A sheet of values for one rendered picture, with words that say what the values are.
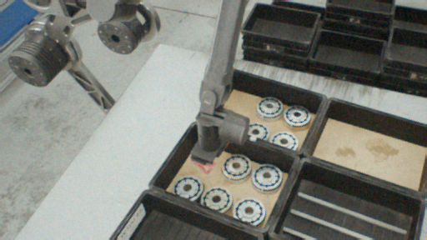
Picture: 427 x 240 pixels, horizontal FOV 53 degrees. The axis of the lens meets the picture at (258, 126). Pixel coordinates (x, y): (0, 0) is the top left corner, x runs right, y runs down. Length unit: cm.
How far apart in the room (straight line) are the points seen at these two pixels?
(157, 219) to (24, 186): 146
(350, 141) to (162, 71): 95
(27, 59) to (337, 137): 123
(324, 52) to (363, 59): 23
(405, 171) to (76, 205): 117
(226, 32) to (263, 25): 165
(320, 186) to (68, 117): 196
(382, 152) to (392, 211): 24
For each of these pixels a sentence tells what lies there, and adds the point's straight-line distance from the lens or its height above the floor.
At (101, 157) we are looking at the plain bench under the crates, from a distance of 176.
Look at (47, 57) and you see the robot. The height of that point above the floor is 93.
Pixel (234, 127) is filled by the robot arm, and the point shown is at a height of 126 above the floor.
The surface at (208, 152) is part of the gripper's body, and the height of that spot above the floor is 115.
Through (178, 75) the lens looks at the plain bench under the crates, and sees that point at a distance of 200.
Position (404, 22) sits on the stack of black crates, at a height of 38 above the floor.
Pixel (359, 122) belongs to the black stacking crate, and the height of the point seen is 85.
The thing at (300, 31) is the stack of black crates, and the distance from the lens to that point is 259.
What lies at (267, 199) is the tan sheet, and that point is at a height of 83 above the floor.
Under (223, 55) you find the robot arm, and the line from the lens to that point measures 99.
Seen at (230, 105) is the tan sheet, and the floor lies 83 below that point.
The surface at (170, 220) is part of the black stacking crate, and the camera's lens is 139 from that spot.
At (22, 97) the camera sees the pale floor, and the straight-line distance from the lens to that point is 326.
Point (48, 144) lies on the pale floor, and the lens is 288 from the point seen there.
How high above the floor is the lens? 203
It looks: 49 degrees down
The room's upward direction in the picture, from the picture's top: straight up
